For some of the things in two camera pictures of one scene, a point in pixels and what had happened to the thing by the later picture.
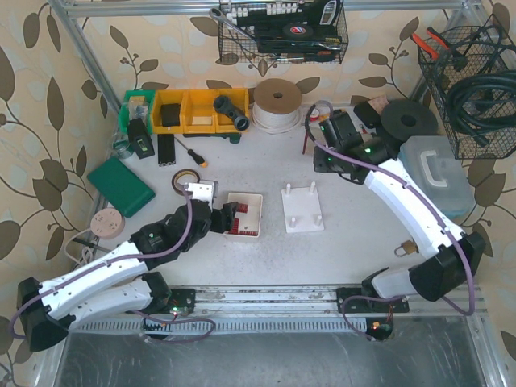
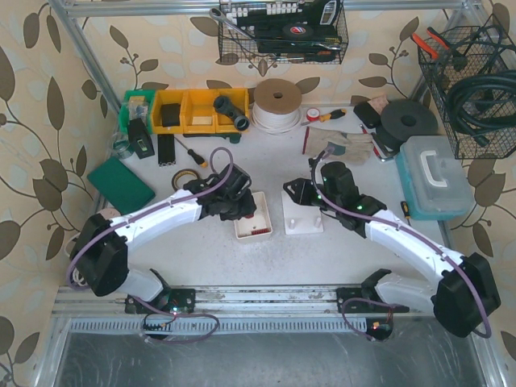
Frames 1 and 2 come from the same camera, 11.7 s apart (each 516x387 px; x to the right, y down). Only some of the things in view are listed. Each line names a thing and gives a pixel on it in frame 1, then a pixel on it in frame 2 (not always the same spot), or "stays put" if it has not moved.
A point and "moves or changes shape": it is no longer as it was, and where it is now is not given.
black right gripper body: [322, 160] -> [308, 193]
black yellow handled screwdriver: [199, 160] stays put
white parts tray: [251, 220] moves or changes shape
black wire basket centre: [296, 31] stays put
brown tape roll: [181, 172] stays put
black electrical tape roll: [297, 30] stays put
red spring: [235, 230] -> [262, 230]
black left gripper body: [220, 220] -> [240, 205]
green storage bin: [138, 104] stays put
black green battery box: [139, 139] stays put
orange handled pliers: [439, 43] stays put
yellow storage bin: [198, 114] stays put
